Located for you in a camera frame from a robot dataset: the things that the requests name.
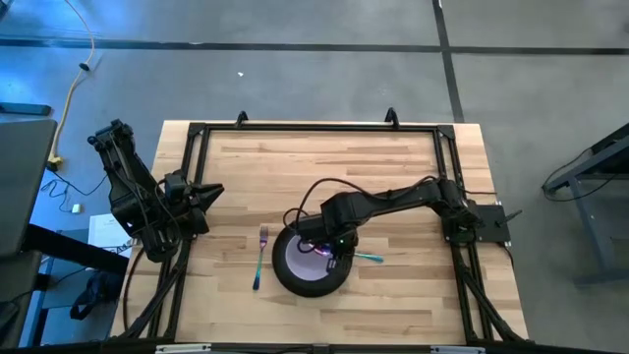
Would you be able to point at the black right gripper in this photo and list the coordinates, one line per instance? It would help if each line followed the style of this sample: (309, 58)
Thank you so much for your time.
(334, 233)

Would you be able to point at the lavender bowl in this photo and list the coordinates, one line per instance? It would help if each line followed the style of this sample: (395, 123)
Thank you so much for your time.
(302, 265)

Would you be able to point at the iridescent fork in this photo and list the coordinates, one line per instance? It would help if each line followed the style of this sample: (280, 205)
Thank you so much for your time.
(260, 260)

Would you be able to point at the black round plate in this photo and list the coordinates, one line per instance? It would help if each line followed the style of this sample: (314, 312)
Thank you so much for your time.
(314, 290)

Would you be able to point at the iridescent spoon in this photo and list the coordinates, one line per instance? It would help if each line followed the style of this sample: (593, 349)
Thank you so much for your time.
(371, 257)

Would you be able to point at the black aluminium table frame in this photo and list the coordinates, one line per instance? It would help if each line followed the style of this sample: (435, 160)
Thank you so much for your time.
(319, 127)

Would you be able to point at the black desk beam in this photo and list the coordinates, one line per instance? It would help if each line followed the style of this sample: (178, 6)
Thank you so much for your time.
(74, 248)

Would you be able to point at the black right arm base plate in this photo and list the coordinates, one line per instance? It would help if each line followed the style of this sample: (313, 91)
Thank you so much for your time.
(494, 223)

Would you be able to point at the grey desk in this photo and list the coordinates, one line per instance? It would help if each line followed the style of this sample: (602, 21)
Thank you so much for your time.
(24, 187)

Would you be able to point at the black table clamp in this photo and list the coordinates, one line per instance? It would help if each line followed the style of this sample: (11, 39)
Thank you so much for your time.
(391, 117)
(242, 117)

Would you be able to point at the dark flat panel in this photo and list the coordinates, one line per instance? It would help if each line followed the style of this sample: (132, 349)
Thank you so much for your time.
(24, 108)

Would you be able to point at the white paper sheet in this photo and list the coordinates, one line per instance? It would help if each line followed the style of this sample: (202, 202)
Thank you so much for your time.
(103, 231)

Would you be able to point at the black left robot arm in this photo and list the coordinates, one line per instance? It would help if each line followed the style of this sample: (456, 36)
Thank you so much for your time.
(128, 187)

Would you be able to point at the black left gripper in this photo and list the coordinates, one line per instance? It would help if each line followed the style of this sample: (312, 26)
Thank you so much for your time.
(179, 194)

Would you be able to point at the silver metal bracket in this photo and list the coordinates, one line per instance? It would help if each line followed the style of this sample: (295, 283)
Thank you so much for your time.
(183, 348)
(458, 350)

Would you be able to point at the grey chair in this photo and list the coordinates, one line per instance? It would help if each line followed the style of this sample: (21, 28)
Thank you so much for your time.
(17, 295)

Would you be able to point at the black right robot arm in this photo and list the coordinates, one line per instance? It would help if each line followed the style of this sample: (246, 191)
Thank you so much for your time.
(393, 199)

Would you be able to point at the small white adapter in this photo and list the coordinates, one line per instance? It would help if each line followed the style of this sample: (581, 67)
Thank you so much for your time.
(76, 208)

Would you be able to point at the grey metal cart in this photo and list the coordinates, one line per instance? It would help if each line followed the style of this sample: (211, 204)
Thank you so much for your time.
(587, 226)

